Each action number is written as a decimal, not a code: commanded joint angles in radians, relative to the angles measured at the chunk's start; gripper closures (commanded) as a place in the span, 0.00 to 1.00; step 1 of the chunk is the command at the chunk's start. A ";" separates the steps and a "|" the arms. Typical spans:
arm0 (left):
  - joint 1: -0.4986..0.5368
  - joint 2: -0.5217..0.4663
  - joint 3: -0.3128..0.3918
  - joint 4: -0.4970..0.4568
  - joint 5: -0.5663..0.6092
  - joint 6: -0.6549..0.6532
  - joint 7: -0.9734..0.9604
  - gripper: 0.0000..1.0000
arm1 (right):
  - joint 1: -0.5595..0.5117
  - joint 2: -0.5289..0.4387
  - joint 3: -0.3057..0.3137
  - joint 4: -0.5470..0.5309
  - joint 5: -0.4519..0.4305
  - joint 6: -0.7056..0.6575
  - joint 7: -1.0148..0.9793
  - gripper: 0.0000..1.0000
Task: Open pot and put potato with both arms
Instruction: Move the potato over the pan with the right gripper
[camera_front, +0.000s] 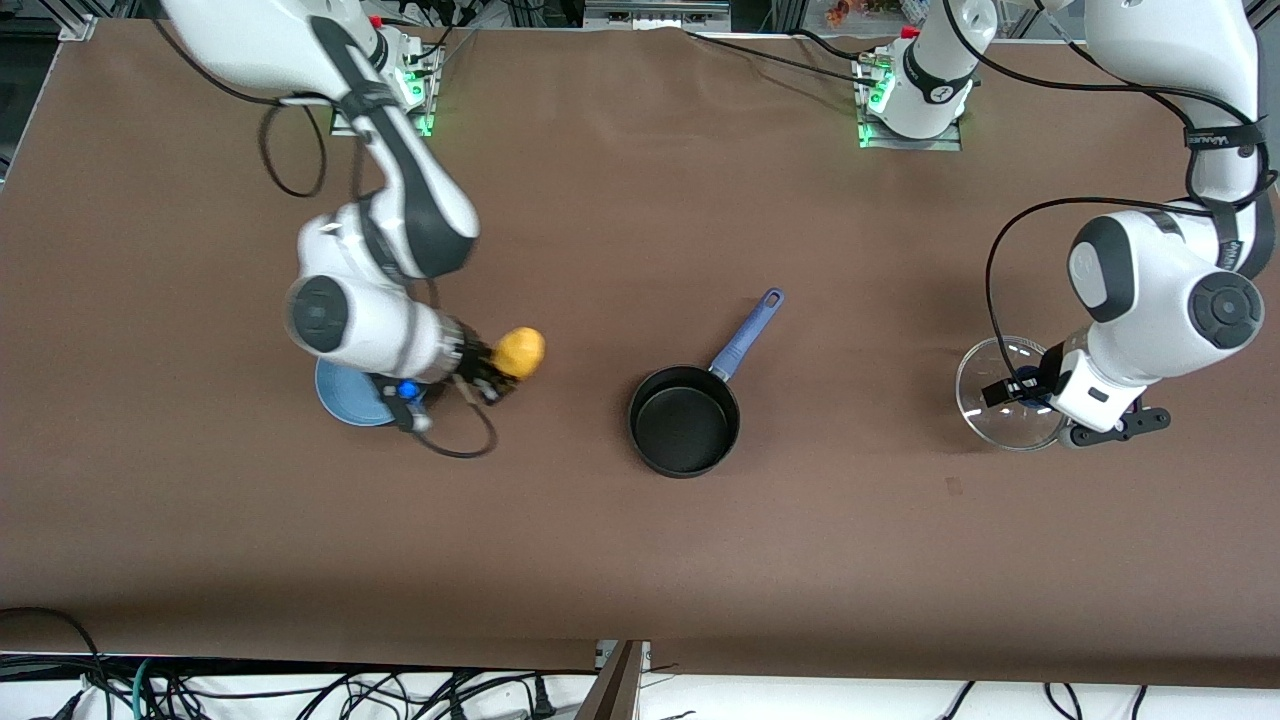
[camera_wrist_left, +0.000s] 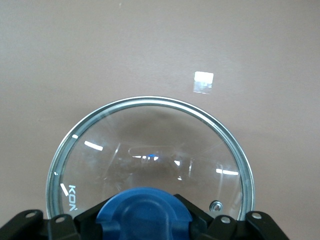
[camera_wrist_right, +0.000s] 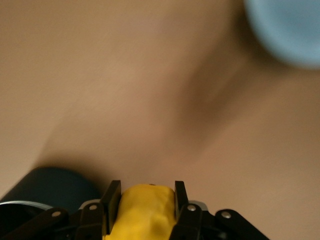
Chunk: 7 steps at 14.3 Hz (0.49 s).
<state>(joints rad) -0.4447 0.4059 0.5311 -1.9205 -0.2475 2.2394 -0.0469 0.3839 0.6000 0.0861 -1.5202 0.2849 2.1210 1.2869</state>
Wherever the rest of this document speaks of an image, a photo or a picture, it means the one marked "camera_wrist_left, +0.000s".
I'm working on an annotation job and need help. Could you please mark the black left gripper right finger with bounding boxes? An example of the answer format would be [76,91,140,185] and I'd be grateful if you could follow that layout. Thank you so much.
[174,193,239,240]

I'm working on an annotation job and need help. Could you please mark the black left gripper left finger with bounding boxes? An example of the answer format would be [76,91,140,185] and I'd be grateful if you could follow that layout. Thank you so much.
[47,193,118,240]

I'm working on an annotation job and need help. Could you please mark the glass lid with blue knob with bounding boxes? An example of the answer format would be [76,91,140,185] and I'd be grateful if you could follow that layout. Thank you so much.
[45,95,255,240]

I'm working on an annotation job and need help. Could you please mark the clear tape piece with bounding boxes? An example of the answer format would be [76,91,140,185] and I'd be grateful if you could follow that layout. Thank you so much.
[193,71,215,95]

